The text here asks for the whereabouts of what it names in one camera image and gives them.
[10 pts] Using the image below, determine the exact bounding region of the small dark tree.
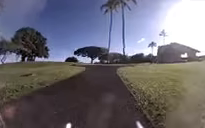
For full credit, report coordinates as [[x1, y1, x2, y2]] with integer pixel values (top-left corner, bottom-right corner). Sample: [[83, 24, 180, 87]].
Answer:
[[0, 37, 14, 65]]

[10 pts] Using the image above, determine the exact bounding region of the dark low hedge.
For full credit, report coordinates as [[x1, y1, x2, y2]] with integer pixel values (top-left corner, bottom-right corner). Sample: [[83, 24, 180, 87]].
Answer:
[[98, 51, 158, 65]]

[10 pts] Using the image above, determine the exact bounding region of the small dark bush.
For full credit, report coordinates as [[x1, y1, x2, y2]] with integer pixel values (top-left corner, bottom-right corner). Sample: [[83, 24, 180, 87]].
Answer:
[[64, 56, 79, 64]]

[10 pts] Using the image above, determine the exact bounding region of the tall palm tree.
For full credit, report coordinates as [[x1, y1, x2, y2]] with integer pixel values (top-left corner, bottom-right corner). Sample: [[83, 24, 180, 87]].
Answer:
[[100, 0, 120, 54], [116, 0, 138, 57]]

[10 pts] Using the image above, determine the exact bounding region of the large round dark tree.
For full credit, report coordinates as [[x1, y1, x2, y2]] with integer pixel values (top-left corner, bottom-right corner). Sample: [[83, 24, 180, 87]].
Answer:
[[11, 26, 51, 63]]

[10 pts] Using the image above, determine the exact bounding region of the flat-topped wide tree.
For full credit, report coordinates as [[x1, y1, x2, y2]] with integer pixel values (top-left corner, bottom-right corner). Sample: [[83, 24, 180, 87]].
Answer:
[[73, 45, 109, 65]]

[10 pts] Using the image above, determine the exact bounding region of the green grass lawn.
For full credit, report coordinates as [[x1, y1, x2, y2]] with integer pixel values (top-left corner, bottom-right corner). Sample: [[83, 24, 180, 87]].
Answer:
[[0, 61, 87, 107], [116, 58, 205, 128]]

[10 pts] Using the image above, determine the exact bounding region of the dark asphalt path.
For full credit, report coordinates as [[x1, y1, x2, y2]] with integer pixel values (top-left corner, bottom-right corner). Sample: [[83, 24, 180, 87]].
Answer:
[[0, 63, 154, 128]]

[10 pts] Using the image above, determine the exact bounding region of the dark building with pitched roof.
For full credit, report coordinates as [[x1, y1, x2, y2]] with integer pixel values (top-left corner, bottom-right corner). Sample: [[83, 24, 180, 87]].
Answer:
[[156, 42, 201, 64]]

